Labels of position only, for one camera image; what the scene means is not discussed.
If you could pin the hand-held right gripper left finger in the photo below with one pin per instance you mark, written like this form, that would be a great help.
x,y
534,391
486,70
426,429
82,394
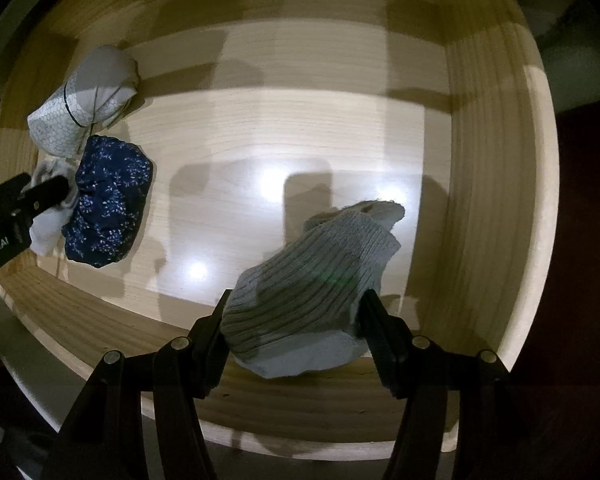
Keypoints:
x,y
210,350

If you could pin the white cloth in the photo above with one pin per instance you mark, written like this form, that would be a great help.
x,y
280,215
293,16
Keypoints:
x,y
47,230

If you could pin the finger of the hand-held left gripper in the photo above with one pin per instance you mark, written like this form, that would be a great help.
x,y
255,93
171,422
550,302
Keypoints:
x,y
50,194

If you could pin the white honeycomb print rolled underwear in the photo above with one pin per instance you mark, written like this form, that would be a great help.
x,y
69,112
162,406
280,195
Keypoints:
x,y
95,80

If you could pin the wooden drawer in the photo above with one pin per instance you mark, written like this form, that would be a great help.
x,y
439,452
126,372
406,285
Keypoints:
x,y
305,125

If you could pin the grey ribbed sock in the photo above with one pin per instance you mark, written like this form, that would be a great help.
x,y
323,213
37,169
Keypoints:
x,y
305,280

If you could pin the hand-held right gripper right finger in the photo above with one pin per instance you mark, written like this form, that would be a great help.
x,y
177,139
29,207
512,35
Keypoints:
x,y
385,350

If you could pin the navy floral underwear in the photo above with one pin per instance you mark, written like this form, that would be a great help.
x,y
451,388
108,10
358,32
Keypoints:
x,y
110,200

